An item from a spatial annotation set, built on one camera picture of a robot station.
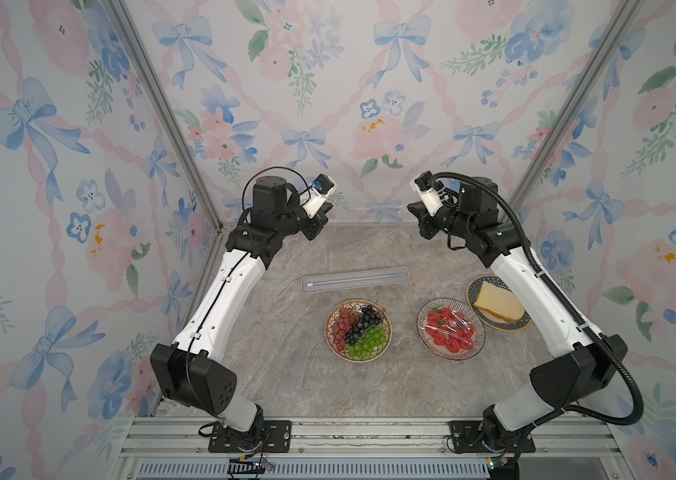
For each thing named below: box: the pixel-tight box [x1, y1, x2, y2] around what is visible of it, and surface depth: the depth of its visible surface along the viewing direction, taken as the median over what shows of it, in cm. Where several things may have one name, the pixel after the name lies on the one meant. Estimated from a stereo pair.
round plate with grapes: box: [325, 299, 393, 363], surface depth 90 cm
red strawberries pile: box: [426, 308, 475, 353], surface depth 90 cm
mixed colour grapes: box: [331, 304, 388, 358], surface depth 90 cm
